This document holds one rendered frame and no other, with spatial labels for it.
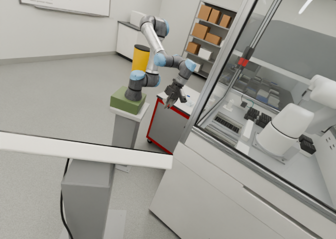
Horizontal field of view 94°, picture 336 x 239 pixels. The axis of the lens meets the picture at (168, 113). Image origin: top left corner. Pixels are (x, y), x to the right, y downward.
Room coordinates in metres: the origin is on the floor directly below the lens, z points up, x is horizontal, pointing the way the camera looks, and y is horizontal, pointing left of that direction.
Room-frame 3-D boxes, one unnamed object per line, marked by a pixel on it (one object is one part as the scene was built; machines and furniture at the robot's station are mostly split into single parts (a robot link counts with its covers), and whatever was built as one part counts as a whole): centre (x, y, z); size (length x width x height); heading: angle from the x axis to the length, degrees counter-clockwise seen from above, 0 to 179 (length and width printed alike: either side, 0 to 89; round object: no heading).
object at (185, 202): (1.03, -0.75, 0.40); 1.03 x 0.95 x 0.80; 157
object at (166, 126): (1.75, -0.20, 0.38); 0.62 x 0.58 x 0.76; 157
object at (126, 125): (1.20, 0.34, 0.38); 0.30 x 0.30 x 0.76; 0
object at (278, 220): (1.03, -0.75, 0.87); 1.02 x 0.95 x 0.14; 157
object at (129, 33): (4.94, 1.55, 0.61); 1.15 x 0.72 x 1.22; 160
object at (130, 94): (1.20, 0.34, 0.91); 0.15 x 0.15 x 0.10
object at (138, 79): (1.20, 0.33, 1.03); 0.13 x 0.12 x 0.14; 133
